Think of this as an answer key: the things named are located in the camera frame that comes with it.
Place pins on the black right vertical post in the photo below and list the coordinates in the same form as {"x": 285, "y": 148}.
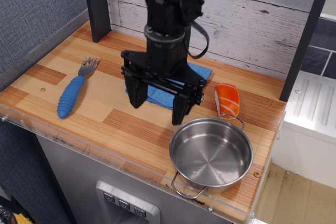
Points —
{"x": 307, "y": 33}

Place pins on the silver steel pot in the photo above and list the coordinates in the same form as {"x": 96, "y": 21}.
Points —
{"x": 211, "y": 154}

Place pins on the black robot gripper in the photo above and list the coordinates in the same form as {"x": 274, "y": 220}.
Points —
{"x": 163, "y": 56}

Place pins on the white ribbed drainboard unit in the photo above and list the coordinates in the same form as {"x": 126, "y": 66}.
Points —
{"x": 305, "y": 143}

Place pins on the black vertical post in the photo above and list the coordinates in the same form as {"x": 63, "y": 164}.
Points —
{"x": 99, "y": 18}
{"x": 307, "y": 33}

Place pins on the black left vertical post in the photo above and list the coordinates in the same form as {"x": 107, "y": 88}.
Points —
{"x": 99, "y": 18}

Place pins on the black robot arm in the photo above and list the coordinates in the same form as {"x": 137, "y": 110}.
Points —
{"x": 171, "y": 17}

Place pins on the blue handled metal fork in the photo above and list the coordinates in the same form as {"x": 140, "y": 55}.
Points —
{"x": 69, "y": 96}

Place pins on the orange salmon sushi toy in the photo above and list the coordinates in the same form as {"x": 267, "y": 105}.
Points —
{"x": 227, "y": 100}

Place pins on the yellow object at floor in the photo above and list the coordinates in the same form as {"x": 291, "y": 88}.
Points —
{"x": 21, "y": 219}

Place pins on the silver dispenser button panel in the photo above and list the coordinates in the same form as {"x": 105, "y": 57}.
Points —
{"x": 119, "y": 206}

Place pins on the blue folded cloth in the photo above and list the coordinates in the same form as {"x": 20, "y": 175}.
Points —
{"x": 164, "y": 98}

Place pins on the clear acrylic edge guard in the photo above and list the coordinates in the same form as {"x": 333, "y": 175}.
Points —
{"x": 136, "y": 154}

